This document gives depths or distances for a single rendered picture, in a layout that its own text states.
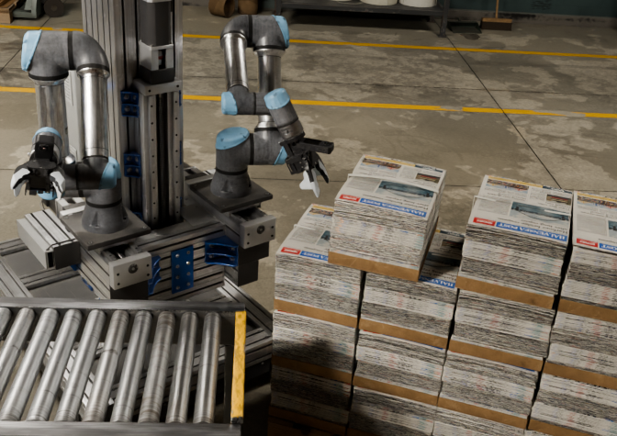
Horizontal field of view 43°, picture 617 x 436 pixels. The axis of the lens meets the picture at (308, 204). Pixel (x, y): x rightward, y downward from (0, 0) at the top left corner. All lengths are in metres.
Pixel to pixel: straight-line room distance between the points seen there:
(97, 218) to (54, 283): 0.95
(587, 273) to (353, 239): 0.68
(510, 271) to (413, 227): 0.31
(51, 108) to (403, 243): 1.13
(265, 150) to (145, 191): 0.44
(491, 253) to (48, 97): 1.39
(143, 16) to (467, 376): 1.54
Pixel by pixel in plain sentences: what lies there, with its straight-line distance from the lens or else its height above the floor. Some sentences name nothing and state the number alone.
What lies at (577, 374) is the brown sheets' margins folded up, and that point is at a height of 0.63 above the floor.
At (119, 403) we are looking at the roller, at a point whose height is 0.80.
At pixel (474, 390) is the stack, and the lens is 2.65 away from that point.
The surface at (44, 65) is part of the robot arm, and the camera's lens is 2.45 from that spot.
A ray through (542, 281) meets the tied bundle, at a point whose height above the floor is 0.92.
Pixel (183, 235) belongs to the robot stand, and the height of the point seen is 0.73.
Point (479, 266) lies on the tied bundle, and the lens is 2.40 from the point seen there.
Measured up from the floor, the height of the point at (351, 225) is 0.98.
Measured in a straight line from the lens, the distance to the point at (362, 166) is 2.59.
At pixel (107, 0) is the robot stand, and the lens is 2.66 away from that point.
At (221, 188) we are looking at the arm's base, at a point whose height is 0.85.
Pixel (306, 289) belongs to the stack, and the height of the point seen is 0.71.
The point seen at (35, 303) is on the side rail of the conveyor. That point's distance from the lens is 2.39.
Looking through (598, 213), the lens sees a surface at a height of 1.07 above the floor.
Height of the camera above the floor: 2.13
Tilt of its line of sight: 27 degrees down
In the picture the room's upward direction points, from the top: 4 degrees clockwise
